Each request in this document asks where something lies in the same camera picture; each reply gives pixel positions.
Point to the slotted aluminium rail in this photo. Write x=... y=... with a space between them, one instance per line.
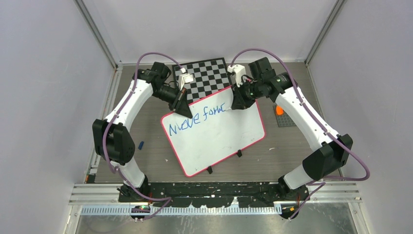
x=168 y=211

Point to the black white chessboard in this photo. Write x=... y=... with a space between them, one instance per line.
x=210 y=76

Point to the orange curved track piece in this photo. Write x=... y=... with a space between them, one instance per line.
x=279 y=111

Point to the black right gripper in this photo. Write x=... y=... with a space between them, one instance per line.
x=240 y=102

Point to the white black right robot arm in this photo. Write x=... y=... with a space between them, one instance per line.
x=329 y=148

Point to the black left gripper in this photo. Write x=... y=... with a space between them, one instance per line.
x=182 y=106

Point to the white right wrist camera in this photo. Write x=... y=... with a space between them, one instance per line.
x=237 y=71

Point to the black mounting base plate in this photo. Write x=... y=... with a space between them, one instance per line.
x=221 y=194

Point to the pink framed whiteboard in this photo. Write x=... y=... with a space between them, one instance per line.
x=213 y=134

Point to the blue marker cap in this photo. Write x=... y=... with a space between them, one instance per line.
x=140 y=146

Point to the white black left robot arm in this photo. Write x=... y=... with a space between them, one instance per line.
x=112 y=138

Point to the grey studded building baseplate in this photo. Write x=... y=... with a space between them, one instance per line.
x=285 y=120

